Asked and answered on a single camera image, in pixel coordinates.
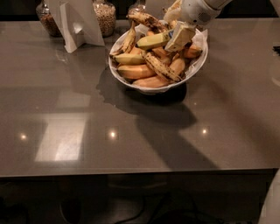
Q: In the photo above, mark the orange banana bottom front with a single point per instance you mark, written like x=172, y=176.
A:
x=152, y=82

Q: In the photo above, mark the long green-yellow stickered banana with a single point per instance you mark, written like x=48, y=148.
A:
x=154, y=41

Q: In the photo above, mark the spotted banana front diagonal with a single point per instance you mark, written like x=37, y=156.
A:
x=159, y=67

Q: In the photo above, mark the yellow-green banana left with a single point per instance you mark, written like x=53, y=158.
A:
x=129, y=59

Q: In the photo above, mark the orange banana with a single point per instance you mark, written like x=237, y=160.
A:
x=178, y=65
x=135, y=72
x=152, y=82
x=193, y=51

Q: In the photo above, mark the white bowl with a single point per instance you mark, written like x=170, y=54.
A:
x=165, y=56

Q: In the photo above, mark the spotted brown banana top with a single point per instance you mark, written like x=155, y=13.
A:
x=148, y=20

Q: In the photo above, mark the orange banana centre right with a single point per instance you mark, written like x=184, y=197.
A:
x=178, y=65

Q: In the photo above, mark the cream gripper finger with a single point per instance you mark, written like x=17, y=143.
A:
x=180, y=36
x=173, y=12

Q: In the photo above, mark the orange banana lower left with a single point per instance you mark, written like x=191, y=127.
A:
x=135, y=72

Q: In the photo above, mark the glass jar of nuts left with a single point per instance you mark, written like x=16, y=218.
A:
x=46, y=19

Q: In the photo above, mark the glass jar of grains centre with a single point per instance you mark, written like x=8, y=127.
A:
x=106, y=16

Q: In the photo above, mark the white folded paper stand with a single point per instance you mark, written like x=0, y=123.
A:
x=77, y=22

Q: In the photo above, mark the spotted banana left upright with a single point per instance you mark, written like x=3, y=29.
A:
x=128, y=42

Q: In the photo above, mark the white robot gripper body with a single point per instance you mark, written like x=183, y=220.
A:
x=196, y=10

